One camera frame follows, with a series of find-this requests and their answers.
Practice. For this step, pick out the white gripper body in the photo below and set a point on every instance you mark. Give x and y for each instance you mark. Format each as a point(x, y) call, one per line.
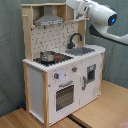
point(81, 6)

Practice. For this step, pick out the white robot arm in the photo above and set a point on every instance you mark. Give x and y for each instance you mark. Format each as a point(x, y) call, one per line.
point(103, 18)

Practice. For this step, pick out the wooden toy kitchen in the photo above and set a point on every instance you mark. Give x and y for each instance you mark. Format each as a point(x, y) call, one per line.
point(40, 84)

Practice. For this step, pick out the grey range hood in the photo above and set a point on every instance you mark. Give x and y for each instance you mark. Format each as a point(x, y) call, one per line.
point(48, 18)

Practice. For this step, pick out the grey toy sink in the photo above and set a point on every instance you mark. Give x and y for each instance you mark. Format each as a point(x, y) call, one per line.
point(79, 51)

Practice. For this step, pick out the black toy stovetop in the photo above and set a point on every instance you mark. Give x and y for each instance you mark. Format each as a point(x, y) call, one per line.
point(57, 58)

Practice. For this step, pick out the silver toy pot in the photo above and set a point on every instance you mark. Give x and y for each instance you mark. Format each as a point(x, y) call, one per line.
point(47, 56)

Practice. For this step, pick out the right red stove knob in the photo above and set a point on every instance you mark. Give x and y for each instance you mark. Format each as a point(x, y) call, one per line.
point(74, 69)

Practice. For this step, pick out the red stove knob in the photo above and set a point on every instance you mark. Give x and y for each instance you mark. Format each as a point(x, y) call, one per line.
point(74, 69)
point(56, 75)

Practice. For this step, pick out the grey ice dispenser panel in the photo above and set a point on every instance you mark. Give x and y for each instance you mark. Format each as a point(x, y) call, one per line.
point(91, 73)

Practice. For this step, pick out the left red stove knob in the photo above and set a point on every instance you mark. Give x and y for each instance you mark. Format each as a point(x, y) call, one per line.
point(56, 75)

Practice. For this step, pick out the toy oven door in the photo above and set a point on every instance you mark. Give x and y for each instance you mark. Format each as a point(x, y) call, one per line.
point(65, 96)

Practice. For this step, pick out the grey cabinet door handle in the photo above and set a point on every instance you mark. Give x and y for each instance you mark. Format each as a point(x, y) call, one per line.
point(84, 83)

